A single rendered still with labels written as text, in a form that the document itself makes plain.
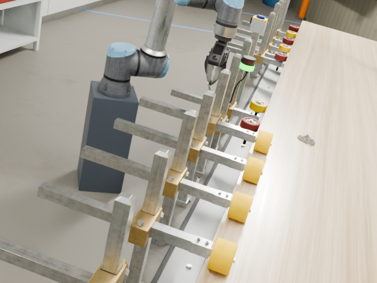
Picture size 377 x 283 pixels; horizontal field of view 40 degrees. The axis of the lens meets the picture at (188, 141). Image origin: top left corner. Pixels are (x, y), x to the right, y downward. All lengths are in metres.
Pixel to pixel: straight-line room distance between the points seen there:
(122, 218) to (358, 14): 8.04
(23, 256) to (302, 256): 0.74
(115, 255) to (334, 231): 0.78
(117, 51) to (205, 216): 1.18
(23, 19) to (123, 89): 2.54
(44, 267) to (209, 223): 0.96
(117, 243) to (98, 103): 1.85
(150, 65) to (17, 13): 2.62
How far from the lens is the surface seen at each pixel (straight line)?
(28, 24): 5.29
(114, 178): 3.12
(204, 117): 1.73
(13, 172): 3.27
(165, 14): 2.81
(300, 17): 10.01
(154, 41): 2.87
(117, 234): 1.08
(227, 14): 2.11
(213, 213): 2.06
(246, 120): 2.21
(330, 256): 1.54
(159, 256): 1.64
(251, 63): 2.16
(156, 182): 1.28
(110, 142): 3.00
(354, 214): 1.80
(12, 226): 2.84
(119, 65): 2.87
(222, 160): 1.73
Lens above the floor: 1.72
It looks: 25 degrees down
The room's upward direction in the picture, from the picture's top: 14 degrees clockwise
